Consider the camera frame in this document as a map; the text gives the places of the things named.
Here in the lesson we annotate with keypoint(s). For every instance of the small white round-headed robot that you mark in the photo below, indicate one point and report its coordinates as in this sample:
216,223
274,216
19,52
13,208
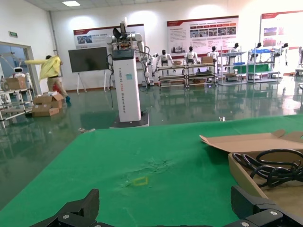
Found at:
18,71

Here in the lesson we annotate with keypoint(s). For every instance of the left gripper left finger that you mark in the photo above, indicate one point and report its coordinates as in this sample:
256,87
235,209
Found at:
78,212

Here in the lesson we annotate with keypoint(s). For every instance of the blue doorway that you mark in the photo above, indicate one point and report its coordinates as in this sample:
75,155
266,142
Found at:
14,56

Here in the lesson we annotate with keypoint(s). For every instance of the cardboard box with torn rim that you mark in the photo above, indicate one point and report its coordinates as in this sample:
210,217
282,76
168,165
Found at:
239,144

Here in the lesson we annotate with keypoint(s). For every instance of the green exit sign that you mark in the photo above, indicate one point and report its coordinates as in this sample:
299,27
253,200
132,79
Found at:
13,34

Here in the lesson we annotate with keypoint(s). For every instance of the cardboard box on rack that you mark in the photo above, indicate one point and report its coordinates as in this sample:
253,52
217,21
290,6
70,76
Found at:
15,83

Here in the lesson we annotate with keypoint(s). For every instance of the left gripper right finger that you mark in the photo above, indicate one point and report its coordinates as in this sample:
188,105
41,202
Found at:
258,212

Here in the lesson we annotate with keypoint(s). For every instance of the wide red-headed wall poster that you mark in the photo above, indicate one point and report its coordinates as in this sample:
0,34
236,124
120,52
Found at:
203,35

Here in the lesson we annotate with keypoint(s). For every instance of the green table cloth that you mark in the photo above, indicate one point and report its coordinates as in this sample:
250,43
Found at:
118,153

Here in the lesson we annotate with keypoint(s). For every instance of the tall pipe shelf rack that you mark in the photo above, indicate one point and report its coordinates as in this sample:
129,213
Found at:
233,71
265,68

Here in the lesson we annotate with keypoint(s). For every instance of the low pipe shelf rack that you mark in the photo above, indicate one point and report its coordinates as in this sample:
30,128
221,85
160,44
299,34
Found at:
171,76
201,75

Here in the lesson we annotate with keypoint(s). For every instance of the white humanoid robot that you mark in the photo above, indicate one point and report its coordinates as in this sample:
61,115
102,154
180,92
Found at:
285,50
163,59
258,49
213,54
234,50
191,56

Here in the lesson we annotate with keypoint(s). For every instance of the ceiling light panel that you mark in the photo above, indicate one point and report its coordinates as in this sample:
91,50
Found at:
70,3

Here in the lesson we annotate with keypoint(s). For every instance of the person in yellow jacket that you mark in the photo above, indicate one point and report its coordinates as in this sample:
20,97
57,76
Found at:
50,68

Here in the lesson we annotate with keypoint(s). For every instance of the open cardboard floor box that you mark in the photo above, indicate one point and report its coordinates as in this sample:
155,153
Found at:
49,99

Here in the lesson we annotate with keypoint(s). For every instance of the white pipe rack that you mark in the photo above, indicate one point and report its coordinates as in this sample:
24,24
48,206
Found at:
14,104

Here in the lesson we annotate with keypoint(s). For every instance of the black monitor on stand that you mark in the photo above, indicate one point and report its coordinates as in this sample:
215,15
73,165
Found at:
87,59

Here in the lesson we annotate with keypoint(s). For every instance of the closed cardboard floor box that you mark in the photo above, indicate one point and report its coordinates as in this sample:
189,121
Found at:
43,111

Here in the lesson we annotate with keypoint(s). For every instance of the narrow red-headed wall poster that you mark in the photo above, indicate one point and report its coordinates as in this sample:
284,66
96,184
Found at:
281,28

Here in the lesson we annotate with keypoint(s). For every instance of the white pedestal robot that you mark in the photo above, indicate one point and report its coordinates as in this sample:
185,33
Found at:
127,94

